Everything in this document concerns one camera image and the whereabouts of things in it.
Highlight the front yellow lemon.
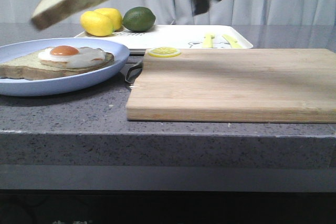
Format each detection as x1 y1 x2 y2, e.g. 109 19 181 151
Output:
80 11 114 37

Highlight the yellow plastic fork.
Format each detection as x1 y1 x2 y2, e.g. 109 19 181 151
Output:
202 33 215 48

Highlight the yellow lemon slice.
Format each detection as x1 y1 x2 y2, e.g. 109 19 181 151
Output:
148 47 181 58

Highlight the rear yellow lemon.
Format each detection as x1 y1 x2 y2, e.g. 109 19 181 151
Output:
94 8 123 31

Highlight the yellow plastic knife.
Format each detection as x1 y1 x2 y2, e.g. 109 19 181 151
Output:
222 35 242 48

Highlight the fried egg toy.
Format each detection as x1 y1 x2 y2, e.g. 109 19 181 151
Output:
38 45 107 68

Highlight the metal cutting board handle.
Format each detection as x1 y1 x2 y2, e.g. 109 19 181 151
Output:
121 61 143 87

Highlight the white rectangular tray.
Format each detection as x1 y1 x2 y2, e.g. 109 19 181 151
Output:
73 25 254 51

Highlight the grey curtain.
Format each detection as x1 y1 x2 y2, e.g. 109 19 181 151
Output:
1 0 335 26

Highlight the wooden cutting board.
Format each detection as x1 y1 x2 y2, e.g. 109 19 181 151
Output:
126 49 335 123

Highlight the light blue round plate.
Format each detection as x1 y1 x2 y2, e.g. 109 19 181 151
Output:
1 38 130 97

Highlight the green lime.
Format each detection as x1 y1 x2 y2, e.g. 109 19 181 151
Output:
122 6 156 32

